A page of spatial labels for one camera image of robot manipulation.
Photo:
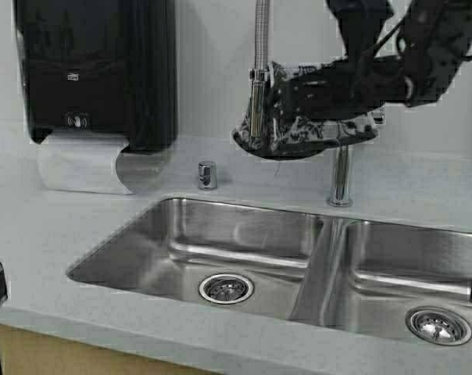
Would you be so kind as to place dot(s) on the grey floral patterned cloth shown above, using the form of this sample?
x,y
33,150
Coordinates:
x,y
298,111

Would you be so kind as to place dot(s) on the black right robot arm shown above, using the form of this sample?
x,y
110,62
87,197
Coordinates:
x,y
413,64

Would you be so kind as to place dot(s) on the small chrome air gap cap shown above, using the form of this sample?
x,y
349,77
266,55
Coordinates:
x,y
207,179

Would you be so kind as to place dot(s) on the chrome spring kitchen faucet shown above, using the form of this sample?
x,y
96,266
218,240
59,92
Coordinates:
x,y
340,185

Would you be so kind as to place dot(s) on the white paper towel sheet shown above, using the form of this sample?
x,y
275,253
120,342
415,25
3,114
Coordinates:
x,y
98,163

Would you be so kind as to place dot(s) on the black paper towel dispenser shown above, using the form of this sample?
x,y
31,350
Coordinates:
x,y
99,67

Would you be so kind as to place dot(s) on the stainless double sink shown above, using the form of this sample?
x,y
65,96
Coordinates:
x,y
384,280

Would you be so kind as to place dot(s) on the left beige cabinet door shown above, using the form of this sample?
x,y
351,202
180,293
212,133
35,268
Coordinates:
x,y
27,352

